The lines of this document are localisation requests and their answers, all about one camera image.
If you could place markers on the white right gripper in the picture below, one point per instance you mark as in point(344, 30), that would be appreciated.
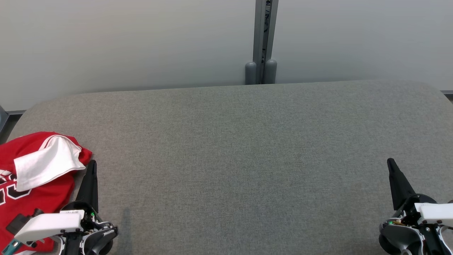
point(437, 213)

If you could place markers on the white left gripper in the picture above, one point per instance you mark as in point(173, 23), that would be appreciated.
point(49, 222)

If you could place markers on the red white basketball jersey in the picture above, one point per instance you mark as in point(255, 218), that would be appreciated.
point(46, 198)

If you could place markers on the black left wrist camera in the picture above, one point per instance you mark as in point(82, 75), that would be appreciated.
point(19, 221)

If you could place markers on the grey partition base rail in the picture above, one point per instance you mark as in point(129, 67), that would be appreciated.
point(17, 112)
point(448, 92)

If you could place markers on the grey cylindrical post foot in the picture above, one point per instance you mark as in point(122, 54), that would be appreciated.
point(250, 72)
point(270, 71)

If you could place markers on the grey metal partition post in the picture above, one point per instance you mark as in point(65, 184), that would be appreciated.
point(259, 35)

